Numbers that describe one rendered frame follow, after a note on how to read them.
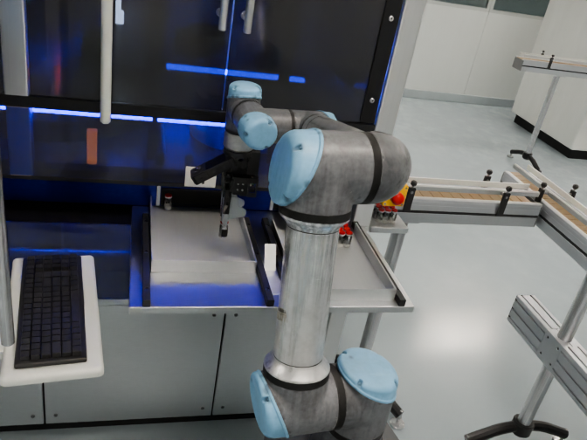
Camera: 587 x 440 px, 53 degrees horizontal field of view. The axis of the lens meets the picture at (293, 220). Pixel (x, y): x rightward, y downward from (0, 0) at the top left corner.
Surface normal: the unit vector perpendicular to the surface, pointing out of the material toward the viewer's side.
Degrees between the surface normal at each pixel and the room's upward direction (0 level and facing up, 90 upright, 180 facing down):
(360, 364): 7
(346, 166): 64
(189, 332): 90
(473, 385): 0
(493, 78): 90
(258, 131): 91
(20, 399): 90
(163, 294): 0
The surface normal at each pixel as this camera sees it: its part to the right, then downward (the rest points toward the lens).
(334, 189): 0.39, 0.33
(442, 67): 0.22, 0.49
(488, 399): 0.16, -0.87
